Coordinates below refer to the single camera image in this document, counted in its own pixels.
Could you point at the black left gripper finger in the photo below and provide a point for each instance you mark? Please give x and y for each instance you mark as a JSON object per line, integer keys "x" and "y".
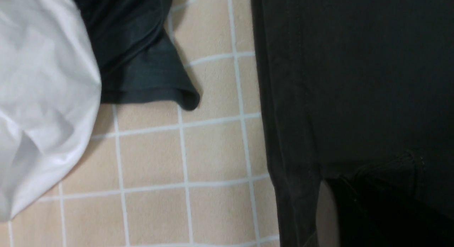
{"x": 373, "y": 213}

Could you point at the dark gray long-sleeved shirt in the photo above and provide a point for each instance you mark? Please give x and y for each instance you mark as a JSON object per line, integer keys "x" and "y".
{"x": 354, "y": 89}

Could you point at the beige checkered tablecloth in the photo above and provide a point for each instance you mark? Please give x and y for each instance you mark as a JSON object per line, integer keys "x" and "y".
{"x": 157, "y": 176}

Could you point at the dark teal crumpled garment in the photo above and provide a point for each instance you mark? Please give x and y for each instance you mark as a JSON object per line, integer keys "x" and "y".
{"x": 137, "y": 61}

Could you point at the white crumpled garment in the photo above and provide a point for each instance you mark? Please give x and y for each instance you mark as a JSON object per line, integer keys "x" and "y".
{"x": 50, "y": 90}

